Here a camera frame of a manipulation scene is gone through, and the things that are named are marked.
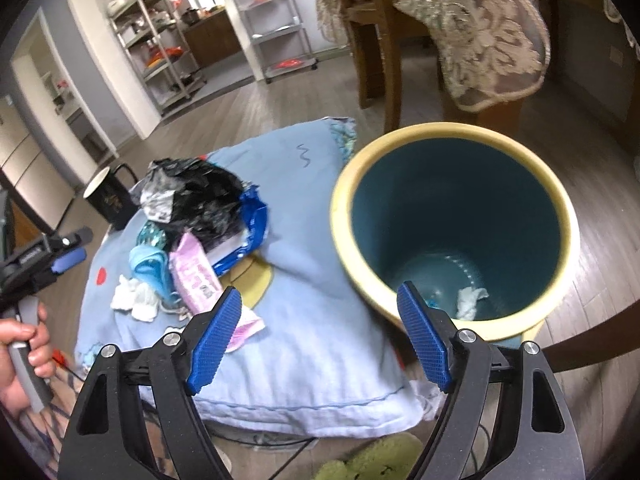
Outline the green slipper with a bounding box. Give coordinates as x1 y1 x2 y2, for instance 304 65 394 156
314 432 423 480

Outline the tissue inside bin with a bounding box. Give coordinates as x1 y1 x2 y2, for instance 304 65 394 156
456 286 489 321

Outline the pink wet wipes pack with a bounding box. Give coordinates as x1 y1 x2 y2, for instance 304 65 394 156
169 233 273 353

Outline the wooden kitchen cabinet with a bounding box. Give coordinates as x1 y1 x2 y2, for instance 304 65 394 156
183 9 242 68

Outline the dark blue mug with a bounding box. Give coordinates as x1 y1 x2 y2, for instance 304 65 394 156
82 164 138 231

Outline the white crumpled tissue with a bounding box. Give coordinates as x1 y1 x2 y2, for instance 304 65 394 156
110 275 160 323

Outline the wooden chair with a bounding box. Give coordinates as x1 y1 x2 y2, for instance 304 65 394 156
337 0 431 132

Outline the grey metal shelf rack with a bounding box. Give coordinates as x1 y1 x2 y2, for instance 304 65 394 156
233 0 318 84

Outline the person's left hand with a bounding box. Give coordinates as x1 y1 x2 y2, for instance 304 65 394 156
1 296 55 419

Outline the kitchen metal shelf rack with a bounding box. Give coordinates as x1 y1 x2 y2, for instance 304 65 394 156
106 0 205 115

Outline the yellow rimmed teal trash bin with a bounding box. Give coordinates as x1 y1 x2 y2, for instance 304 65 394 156
330 122 580 341

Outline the blue snack wrapper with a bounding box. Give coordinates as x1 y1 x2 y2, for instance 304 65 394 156
206 183 269 278

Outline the black plastic bag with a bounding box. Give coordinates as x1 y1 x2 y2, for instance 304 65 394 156
140 158 244 250

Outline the lace teal tablecloth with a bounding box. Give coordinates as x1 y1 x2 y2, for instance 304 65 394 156
313 0 640 114

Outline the light blue cartoon cushion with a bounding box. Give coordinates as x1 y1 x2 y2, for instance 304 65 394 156
72 116 442 440

